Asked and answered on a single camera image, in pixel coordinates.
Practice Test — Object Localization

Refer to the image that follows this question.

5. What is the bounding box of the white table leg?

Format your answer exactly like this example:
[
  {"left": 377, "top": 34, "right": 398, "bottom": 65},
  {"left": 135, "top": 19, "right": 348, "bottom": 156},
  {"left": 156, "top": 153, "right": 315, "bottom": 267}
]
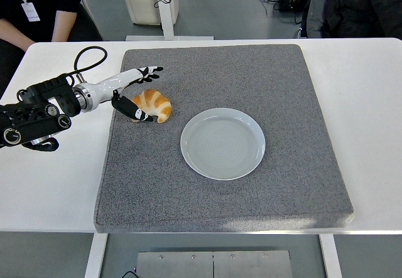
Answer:
[
  {"left": 84, "top": 232, "right": 109, "bottom": 278},
  {"left": 318, "top": 233, "right": 343, "bottom": 278}
]

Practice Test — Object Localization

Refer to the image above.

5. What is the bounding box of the white id badge blue lanyard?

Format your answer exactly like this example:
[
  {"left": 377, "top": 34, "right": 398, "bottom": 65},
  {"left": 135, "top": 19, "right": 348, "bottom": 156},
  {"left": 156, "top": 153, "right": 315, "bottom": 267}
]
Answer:
[{"left": 6, "top": 0, "right": 41, "bottom": 23}]

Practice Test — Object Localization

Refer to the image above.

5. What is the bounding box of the person in dark jacket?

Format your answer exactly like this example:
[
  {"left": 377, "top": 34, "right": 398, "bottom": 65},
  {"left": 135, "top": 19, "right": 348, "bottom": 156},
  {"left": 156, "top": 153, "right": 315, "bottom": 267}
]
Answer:
[{"left": 300, "top": 0, "right": 402, "bottom": 40}]

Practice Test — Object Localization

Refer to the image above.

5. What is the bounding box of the pale grey round plate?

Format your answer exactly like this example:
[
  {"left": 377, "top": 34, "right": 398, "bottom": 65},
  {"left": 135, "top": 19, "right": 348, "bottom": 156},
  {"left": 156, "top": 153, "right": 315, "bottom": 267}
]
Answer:
[{"left": 180, "top": 107, "right": 266, "bottom": 181}]

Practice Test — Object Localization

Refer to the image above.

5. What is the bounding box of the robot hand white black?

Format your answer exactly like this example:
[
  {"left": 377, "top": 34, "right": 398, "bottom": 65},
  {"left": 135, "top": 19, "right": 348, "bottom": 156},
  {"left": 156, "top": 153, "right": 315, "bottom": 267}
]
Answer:
[{"left": 89, "top": 66, "right": 165, "bottom": 123}]

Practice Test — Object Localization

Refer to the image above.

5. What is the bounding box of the grey metal plate with screws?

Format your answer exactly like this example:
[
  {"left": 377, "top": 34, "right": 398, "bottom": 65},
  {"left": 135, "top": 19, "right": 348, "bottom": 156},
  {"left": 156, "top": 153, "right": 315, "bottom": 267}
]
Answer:
[{"left": 136, "top": 250, "right": 293, "bottom": 278}]

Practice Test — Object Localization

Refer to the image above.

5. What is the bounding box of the grey fabric mat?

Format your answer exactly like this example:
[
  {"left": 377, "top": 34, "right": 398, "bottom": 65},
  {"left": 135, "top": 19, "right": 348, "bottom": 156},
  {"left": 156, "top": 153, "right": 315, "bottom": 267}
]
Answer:
[{"left": 93, "top": 43, "right": 355, "bottom": 234}]

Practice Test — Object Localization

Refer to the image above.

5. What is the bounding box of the croissant bread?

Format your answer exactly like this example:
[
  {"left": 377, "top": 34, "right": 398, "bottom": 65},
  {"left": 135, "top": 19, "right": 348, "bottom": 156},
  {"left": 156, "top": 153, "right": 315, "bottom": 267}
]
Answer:
[{"left": 130, "top": 88, "right": 173, "bottom": 124}]

